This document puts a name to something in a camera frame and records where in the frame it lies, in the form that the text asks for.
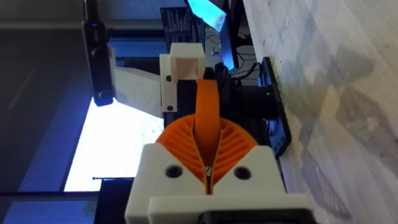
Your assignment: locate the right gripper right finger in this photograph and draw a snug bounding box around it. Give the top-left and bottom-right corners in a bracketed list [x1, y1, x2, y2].
[211, 116, 287, 195]

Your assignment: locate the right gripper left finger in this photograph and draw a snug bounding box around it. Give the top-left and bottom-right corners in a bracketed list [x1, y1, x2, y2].
[124, 113, 208, 224]

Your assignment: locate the large bright monitor screen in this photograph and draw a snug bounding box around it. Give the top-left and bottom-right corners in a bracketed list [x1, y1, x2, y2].
[63, 96, 165, 193]

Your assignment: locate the black monitor with blue screen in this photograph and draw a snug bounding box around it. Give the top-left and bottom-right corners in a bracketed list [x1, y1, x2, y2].
[218, 15, 241, 73]

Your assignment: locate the tilted bright monitor screen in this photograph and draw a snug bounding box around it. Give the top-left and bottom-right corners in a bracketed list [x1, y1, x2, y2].
[185, 0, 228, 34]

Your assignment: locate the black cable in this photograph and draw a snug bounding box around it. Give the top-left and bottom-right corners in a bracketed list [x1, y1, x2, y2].
[231, 51, 261, 81]

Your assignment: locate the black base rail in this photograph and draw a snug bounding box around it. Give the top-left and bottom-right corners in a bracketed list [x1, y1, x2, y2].
[258, 55, 292, 158]

